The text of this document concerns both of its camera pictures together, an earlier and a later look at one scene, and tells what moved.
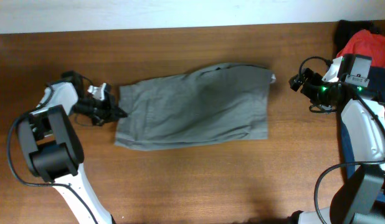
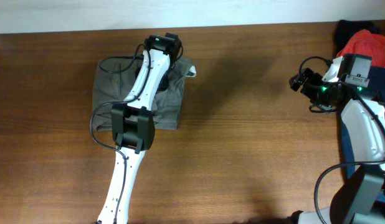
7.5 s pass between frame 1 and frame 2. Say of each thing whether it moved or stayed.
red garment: stayed
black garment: stayed
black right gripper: stayed
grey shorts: moved
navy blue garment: stayed
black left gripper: moved
